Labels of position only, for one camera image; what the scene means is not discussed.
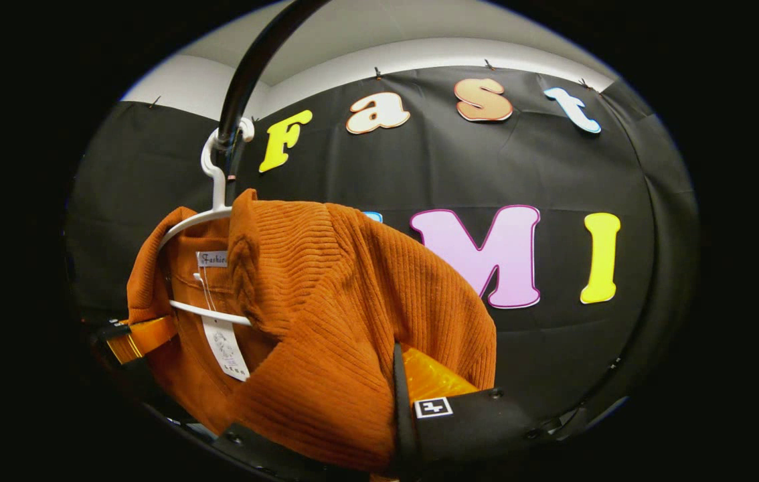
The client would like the white garment tag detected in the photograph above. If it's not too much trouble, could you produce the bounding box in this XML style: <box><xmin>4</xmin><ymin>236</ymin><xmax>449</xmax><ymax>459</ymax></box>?
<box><xmin>200</xmin><ymin>315</ymin><xmax>251</xmax><ymax>382</ymax></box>

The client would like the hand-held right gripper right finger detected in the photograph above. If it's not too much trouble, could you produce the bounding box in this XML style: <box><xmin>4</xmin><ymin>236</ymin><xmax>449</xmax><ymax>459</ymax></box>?
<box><xmin>390</xmin><ymin>341</ymin><xmax>594</xmax><ymax>479</ymax></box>

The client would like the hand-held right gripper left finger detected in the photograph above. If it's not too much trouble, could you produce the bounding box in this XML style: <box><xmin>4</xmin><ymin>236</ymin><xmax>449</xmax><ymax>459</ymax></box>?
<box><xmin>212</xmin><ymin>422</ymin><xmax>370</xmax><ymax>481</ymax></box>

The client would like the black clothes rail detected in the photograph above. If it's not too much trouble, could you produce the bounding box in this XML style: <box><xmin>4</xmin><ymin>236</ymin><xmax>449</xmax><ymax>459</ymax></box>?
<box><xmin>211</xmin><ymin>0</ymin><xmax>333</xmax><ymax>202</ymax></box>

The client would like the white clothes hanger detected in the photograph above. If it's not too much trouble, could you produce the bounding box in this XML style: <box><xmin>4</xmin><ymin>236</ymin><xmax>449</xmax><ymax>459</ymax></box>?
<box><xmin>157</xmin><ymin>117</ymin><xmax>256</xmax><ymax>327</ymax></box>

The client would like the orange corduroy jacket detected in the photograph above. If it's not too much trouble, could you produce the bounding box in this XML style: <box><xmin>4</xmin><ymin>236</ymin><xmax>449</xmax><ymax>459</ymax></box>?
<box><xmin>126</xmin><ymin>189</ymin><xmax>497</xmax><ymax>473</ymax></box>

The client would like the black backdrop cloth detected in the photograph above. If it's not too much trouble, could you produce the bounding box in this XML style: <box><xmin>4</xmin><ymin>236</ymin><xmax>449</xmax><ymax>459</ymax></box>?
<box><xmin>65</xmin><ymin>65</ymin><xmax>700</xmax><ymax>436</ymax></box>

